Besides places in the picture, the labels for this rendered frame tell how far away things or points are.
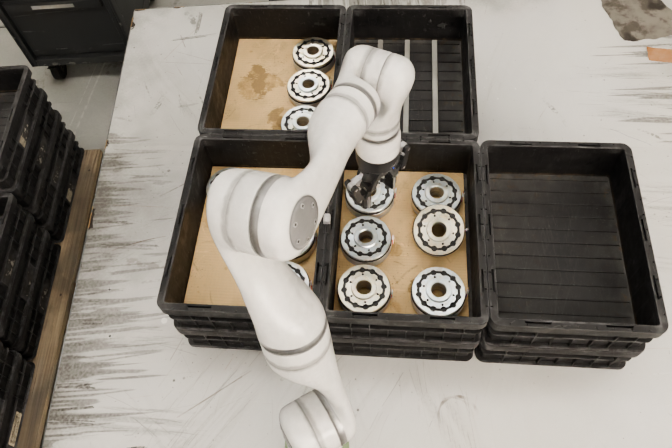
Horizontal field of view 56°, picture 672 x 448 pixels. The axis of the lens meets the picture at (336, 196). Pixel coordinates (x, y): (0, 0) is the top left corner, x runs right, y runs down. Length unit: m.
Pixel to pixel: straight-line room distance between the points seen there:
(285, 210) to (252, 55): 1.04
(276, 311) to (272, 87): 0.89
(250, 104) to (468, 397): 0.82
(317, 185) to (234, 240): 0.11
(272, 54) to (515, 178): 0.68
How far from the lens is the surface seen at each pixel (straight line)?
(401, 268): 1.28
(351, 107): 0.79
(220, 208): 0.67
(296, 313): 0.78
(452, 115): 1.50
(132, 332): 1.46
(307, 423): 0.96
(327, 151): 0.72
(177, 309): 1.19
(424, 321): 1.13
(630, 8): 2.03
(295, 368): 0.82
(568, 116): 1.72
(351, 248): 1.27
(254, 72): 1.61
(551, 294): 1.30
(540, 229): 1.36
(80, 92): 2.94
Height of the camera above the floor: 1.99
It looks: 58 degrees down
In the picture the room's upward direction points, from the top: 7 degrees counter-clockwise
